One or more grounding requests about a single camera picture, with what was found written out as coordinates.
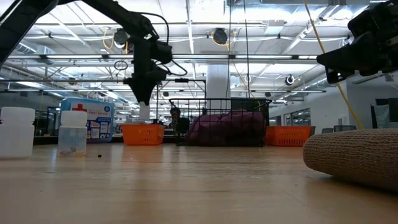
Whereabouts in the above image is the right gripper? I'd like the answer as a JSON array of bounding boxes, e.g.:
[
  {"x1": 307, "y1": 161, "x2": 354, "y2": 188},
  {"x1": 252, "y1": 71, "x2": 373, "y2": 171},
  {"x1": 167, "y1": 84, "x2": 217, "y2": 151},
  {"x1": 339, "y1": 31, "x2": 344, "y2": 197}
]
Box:
[{"x1": 316, "y1": 0, "x2": 398, "y2": 85}]

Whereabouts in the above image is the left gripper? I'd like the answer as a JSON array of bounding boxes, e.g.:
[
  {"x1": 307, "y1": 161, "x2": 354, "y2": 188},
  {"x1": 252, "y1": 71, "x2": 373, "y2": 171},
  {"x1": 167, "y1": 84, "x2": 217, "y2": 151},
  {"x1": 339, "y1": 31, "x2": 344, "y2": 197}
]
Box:
[{"x1": 123, "y1": 34, "x2": 169, "y2": 106}]

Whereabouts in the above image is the black wire basket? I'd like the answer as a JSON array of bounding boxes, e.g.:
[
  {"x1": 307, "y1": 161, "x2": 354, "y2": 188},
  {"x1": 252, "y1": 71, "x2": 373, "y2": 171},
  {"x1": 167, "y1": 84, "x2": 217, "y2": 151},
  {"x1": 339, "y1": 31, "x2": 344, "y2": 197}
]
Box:
[{"x1": 169, "y1": 98, "x2": 273, "y2": 147}]

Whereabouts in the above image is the white pill bottle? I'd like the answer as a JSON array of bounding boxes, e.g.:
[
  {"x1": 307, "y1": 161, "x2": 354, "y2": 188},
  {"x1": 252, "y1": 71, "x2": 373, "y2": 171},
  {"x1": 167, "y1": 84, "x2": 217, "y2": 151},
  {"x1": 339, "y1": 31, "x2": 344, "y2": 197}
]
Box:
[
  {"x1": 57, "y1": 110, "x2": 88, "y2": 157},
  {"x1": 0, "y1": 106, "x2": 36, "y2": 159}
]

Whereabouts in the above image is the maroon cloth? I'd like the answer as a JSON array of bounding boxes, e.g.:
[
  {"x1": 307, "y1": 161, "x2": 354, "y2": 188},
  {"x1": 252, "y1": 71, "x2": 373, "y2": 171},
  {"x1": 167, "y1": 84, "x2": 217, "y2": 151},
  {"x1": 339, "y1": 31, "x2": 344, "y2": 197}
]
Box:
[{"x1": 185, "y1": 108, "x2": 267, "y2": 147}]

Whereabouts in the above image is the brown bandage roll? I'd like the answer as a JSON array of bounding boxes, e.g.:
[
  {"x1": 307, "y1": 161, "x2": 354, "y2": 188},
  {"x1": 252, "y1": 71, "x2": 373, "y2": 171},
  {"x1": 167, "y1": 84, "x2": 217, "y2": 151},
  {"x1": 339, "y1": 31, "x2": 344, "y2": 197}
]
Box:
[{"x1": 302, "y1": 128, "x2": 398, "y2": 192}]

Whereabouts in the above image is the orange plastic bin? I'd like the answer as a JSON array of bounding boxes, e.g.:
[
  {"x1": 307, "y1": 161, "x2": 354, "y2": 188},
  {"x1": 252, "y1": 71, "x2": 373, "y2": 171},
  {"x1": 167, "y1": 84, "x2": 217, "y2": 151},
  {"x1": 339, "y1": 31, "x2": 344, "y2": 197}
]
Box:
[
  {"x1": 121, "y1": 123, "x2": 166, "y2": 146},
  {"x1": 265, "y1": 125, "x2": 313, "y2": 147}
]

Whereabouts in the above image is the person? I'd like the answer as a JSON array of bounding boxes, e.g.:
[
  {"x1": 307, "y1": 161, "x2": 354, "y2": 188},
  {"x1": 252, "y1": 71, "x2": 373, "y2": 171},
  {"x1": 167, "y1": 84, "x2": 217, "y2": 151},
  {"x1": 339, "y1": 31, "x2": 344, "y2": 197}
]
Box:
[{"x1": 170, "y1": 106, "x2": 191, "y2": 135}]

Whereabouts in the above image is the blue first aid kit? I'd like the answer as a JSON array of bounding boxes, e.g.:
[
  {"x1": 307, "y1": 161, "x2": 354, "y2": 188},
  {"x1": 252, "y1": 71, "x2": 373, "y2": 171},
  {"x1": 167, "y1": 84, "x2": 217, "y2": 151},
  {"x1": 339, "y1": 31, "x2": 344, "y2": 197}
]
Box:
[{"x1": 59, "y1": 96, "x2": 115, "y2": 144}]

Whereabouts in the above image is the long ceiling light strip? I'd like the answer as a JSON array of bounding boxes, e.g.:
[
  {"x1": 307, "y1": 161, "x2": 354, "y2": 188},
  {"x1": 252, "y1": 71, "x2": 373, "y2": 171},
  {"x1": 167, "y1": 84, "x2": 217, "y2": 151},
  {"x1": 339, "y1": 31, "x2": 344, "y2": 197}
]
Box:
[
  {"x1": 6, "y1": 89, "x2": 327, "y2": 94},
  {"x1": 6, "y1": 54, "x2": 318, "y2": 60}
]

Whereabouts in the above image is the white building column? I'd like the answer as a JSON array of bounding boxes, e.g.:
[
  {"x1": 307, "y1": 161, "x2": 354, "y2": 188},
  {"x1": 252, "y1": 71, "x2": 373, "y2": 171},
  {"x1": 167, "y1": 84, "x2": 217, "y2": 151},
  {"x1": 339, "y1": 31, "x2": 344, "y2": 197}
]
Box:
[{"x1": 206, "y1": 64, "x2": 232, "y2": 100}]

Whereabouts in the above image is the dark equipment rack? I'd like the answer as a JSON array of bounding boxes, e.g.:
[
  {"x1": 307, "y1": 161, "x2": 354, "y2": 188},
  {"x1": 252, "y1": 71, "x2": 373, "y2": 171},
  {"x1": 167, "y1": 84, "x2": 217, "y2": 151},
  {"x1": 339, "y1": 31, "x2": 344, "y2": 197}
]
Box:
[{"x1": 33, "y1": 107, "x2": 62, "y2": 137}]

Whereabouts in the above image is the black perforated panel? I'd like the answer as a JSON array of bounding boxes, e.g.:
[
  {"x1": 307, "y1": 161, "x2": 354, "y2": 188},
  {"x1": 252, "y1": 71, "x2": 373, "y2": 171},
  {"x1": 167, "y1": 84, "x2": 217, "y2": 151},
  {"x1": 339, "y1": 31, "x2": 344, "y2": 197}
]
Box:
[{"x1": 230, "y1": 98, "x2": 269, "y2": 110}]

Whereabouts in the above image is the black background frame rig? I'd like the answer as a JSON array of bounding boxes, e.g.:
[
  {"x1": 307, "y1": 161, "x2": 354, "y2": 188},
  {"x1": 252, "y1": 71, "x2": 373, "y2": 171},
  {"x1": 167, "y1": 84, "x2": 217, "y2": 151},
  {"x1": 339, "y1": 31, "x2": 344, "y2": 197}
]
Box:
[{"x1": 154, "y1": 77, "x2": 207, "y2": 125}]

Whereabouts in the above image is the black cable ring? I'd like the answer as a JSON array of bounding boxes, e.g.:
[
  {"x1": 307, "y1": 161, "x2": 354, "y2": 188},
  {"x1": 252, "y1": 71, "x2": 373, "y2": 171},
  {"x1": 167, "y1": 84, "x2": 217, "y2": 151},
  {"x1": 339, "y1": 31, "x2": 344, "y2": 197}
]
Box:
[{"x1": 113, "y1": 60, "x2": 129, "y2": 72}]

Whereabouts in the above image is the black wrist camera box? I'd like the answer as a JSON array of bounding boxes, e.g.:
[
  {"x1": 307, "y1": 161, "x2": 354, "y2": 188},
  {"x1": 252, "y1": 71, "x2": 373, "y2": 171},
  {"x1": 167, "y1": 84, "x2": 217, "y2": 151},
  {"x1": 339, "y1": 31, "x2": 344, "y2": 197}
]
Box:
[{"x1": 151, "y1": 41, "x2": 174, "y2": 65}]

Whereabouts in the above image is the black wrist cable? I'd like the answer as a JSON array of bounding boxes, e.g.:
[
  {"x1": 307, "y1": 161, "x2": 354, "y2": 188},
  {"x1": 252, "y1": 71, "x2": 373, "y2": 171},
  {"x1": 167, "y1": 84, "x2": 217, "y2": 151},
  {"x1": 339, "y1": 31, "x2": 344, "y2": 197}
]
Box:
[{"x1": 136, "y1": 11, "x2": 189, "y2": 77}]

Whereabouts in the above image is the yellow cable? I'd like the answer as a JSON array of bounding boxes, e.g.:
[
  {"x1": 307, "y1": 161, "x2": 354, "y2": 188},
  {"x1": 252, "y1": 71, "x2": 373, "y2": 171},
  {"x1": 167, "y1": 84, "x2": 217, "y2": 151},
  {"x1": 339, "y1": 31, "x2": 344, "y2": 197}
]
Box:
[{"x1": 303, "y1": 0, "x2": 364, "y2": 130}]

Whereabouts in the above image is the thin black hanging cable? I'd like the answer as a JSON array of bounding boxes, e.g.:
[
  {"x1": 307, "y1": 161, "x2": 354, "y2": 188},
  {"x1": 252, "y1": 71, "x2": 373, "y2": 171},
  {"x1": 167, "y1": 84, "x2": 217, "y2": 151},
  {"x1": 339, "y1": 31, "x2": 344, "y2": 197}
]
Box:
[{"x1": 228, "y1": 0, "x2": 233, "y2": 99}]

